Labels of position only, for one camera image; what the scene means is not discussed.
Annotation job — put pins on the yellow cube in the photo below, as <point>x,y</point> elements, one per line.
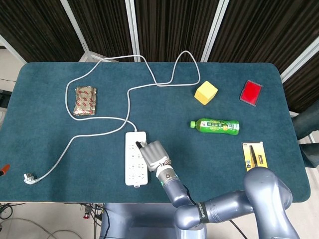
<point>205,93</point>

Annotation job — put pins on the black partition panel white frame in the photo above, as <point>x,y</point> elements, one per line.
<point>174,25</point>
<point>104,25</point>
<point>37,25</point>
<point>261,25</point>
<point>304,87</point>

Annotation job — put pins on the red stop button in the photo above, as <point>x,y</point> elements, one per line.
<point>86,216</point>

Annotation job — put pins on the white power strip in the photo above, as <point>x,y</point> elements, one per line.
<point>132,164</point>

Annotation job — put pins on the teal table cloth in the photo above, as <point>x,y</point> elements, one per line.
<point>74,161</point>

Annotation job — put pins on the green drink bottle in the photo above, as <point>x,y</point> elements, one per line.
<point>216,126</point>

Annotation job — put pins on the red flat box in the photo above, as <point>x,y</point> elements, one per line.
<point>251,93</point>

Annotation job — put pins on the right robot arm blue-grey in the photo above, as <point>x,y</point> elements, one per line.
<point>174,191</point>

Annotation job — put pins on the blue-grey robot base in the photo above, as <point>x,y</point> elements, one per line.
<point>139,221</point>

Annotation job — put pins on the dark teal chair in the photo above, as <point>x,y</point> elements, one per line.
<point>309,119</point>

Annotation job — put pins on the gold snack packet red print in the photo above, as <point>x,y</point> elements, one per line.
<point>84,100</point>

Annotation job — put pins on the razor in yellow blister pack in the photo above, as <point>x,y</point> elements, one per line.
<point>249,154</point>

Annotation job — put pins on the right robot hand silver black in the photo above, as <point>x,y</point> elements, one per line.
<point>155,155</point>

